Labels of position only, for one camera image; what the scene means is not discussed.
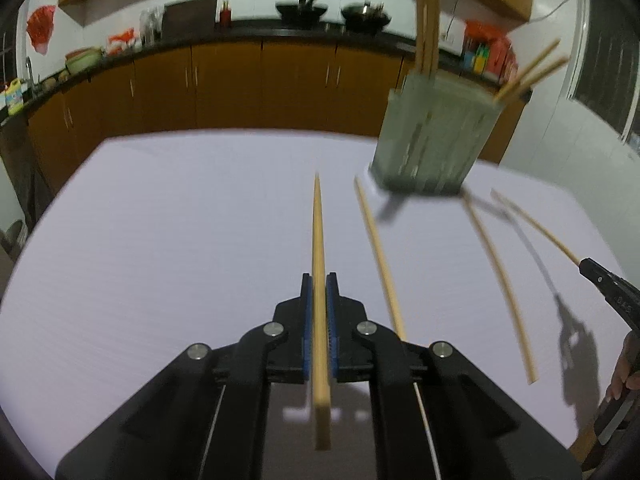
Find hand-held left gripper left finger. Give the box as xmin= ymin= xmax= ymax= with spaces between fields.
xmin=55 ymin=273 xmax=313 ymax=480

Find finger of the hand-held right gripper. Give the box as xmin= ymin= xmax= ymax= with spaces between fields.
xmin=579 ymin=257 xmax=640 ymax=334

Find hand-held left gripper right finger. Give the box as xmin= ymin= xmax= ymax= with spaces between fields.
xmin=326 ymin=273 xmax=584 ymax=480

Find wooden chopstick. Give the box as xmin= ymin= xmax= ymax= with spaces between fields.
xmin=312 ymin=173 xmax=333 ymax=451
xmin=460 ymin=192 xmax=540 ymax=386
xmin=494 ymin=38 xmax=562 ymax=101
xmin=499 ymin=57 xmax=571 ymax=104
xmin=412 ymin=0 xmax=426 ymax=76
xmin=422 ymin=0 xmax=434 ymax=77
xmin=491 ymin=188 xmax=582 ymax=266
xmin=353 ymin=176 xmax=407 ymax=342
xmin=430 ymin=0 xmax=442 ymax=79

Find green perforated utensil holder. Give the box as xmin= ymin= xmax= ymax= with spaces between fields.
xmin=369 ymin=72 xmax=504 ymax=197

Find person's right hand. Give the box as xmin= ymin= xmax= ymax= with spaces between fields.
xmin=606 ymin=332 xmax=640 ymax=404

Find lilac tablecloth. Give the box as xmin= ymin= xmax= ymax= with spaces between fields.
xmin=0 ymin=129 xmax=632 ymax=480

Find large barred window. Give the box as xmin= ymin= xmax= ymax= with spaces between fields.
xmin=566 ymin=0 xmax=640 ymax=147

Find wooden base cabinets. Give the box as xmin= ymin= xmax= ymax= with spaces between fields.
xmin=27 ymin=39 xmax=532 ymax=197

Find colourful carton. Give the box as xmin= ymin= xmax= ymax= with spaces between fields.
xmin=462 ymin=42 xmax=489 ymax=74

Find red bag over bottles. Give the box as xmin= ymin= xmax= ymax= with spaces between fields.
xmin=464 ymin=19 xmax=511 ymax=44

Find black kitchen countertop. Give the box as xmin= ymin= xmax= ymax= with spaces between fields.
xmin=0 ymin=16 xmax=501 ymax=126

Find black wok with lid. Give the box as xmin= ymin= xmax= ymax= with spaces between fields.
xmin=341 ymin=2 xmax=392 ymax=34

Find dark cutting board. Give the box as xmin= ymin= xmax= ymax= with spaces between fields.
xmin=162 ymin=0 xmax=219 ymax=36

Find glass jars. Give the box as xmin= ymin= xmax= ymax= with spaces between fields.
xmin=140 ymin=7 xmax=164 ymax=44

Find red and white plastic bag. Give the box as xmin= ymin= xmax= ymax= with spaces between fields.
xmin=107 ymin=28 xmax=139 ymax=54

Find green basin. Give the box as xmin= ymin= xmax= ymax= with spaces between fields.
xmin=64 ymin=45 xmax=106 ymax=74

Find yellow detergent bottle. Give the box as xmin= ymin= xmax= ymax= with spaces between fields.
xmin=4 ymin=78 xmax=26 ymax=115

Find hanging red plastic bag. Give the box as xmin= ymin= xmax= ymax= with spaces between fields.
xmin=25 ymin=4 xmax=57 ymax=54

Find white wall cable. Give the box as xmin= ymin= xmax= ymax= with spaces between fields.
xmin=529 ymin=0 xmax=582 ymax=24

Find white wall socket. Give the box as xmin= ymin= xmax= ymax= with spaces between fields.
xmin=441 ymin=27 xmax=464 ymax=54

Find black wok with handle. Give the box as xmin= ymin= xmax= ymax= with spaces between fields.
xmin=275 ymin=0 xmax=329 ymax=24

